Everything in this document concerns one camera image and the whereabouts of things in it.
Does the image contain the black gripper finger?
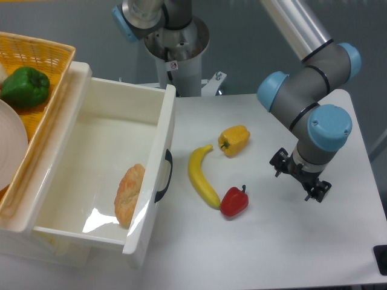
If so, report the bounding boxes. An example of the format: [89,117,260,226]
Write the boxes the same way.
[269,147,288,177]
[304,179,331,202]

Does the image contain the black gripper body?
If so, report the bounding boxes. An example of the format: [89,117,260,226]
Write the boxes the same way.
[287,156,320,187]

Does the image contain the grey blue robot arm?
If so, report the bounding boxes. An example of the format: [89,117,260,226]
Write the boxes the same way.
[112,1,362,202]

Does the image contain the white drawer cabinet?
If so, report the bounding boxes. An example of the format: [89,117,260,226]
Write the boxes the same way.
[1,62,92,267]

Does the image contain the yellow bell pepper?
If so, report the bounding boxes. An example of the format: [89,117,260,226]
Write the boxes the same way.
[218,125,250,157]

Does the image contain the red bell pepper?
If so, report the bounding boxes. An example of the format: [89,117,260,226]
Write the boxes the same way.
[220,185,249,218]

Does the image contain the yellow banana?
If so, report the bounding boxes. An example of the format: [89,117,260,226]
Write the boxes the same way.
[188,144,221,210]

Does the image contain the black table corner device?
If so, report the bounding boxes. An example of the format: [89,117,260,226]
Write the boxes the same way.
[373,245,387,276]

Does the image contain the bread loaf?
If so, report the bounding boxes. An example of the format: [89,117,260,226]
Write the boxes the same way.
[114,164,145,228]

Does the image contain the yellow woven basket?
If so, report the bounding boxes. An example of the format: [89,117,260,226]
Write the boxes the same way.
[1,32,76,209]

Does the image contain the green bell pepper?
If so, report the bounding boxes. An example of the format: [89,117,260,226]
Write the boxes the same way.
[1,66,50,109]

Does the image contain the white plate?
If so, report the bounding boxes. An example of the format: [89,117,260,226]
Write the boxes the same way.
[0,100,28,190]

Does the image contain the white onion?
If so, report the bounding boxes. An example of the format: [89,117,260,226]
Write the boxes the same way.
[0,63,8,86]

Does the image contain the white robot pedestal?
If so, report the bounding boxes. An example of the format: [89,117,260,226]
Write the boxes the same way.
[145,16,209,97]

